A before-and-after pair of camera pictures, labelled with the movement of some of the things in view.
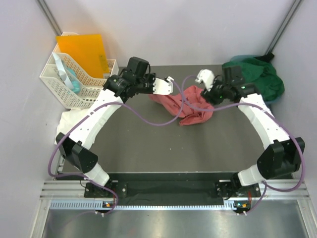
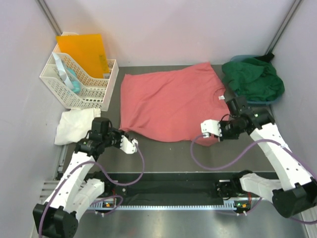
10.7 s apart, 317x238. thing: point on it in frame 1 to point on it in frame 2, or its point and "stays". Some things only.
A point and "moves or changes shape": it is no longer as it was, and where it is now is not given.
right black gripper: [208, 95] to [224, 136]
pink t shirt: [172, 103] moves or changes shape
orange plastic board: [87, 48] stays
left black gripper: [151, 77] to [120, 134]
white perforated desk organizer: [71, 87] stays
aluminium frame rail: [49, 17] stays
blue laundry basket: [269, 101] stays
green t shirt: [263, 75] stays
